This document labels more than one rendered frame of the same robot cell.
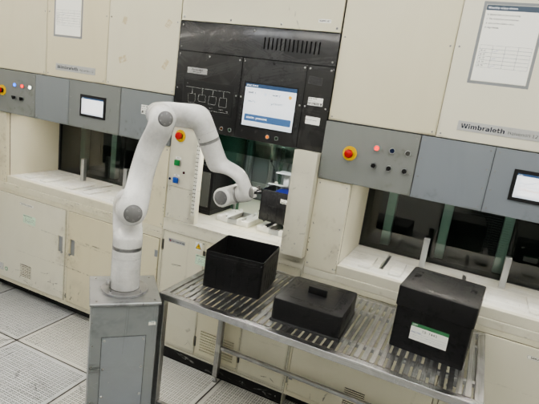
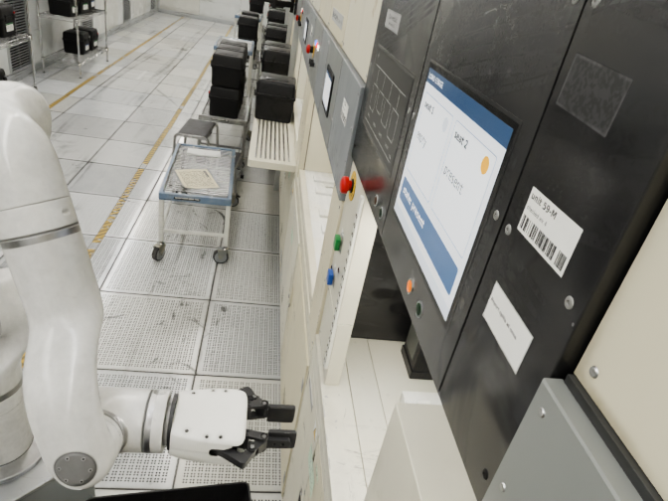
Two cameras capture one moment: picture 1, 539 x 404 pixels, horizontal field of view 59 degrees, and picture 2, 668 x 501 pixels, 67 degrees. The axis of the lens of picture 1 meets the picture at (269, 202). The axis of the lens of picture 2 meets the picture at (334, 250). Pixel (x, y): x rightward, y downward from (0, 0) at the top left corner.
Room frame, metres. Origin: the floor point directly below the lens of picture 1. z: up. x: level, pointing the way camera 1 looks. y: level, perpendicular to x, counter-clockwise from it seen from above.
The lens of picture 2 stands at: (1.99, -0.36, 1.78)
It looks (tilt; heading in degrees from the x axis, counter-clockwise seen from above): 29 degrees down; 56
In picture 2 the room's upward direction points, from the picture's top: 11 degrees clockwise
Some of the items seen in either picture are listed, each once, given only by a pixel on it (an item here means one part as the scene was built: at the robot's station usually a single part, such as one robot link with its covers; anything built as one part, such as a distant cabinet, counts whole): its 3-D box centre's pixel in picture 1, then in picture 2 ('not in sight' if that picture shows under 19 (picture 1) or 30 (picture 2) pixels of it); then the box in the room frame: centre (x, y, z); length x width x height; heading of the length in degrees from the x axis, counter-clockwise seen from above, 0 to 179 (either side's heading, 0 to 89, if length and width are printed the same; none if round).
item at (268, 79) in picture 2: not in sight; (274, 96); (3.45, 2.87, 0.93); 0.30 x 0.28 x 0.26; 64
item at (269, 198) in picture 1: (284, 199); not in sight; (2.66, -0.09, 1.06); 0.24 x 0.20 x 0.32; 67
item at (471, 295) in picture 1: (437, 314); not in sight; (1.76, -0.73, 0.89); 0.29 x 0.29 x 0.25; 62
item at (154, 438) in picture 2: not in sight; (160, 419); (2.10, 0.15, 1.19); 0.09 x 0.03 x 0.08; 67
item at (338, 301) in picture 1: (316, 302); not in sight; (1.85, -0.25, 0.83); 0.29 x 0.29 x 0.13; 69
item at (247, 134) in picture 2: not in sight; (226, 126); (3.64, 4.31, 0.24); 0.94 x 0.53 x 0.48; 66
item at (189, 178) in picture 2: not in sight; (196, 177); (2.87, 2.62, 0.47); 0.31 x 0.23 x 0.02; 88
